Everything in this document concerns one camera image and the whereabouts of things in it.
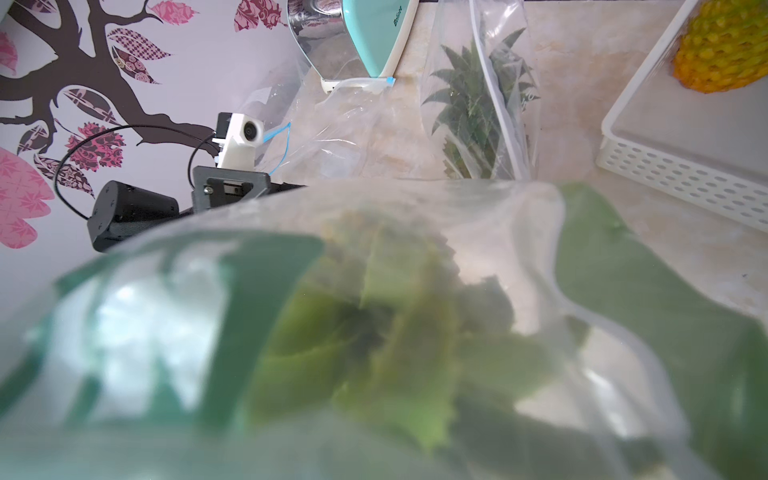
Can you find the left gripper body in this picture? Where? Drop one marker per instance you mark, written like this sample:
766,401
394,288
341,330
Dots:
215,187

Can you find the zip-top bag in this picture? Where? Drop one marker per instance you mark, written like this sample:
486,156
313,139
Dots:
370,131

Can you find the pineapple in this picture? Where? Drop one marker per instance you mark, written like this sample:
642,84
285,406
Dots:
383,331
724,47
468,125

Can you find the green-zip bag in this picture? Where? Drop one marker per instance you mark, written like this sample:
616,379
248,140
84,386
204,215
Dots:
133,365

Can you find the blue-zip bag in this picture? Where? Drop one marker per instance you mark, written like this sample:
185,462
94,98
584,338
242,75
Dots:
277,147

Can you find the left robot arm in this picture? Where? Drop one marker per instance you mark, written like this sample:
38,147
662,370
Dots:
122,211

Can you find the back right zip bag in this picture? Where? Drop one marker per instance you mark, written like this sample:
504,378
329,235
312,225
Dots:
456,24

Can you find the mint green toaster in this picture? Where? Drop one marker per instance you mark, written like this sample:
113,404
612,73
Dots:
351,40

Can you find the white plastic basket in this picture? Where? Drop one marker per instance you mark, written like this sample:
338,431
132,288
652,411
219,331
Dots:
706,149

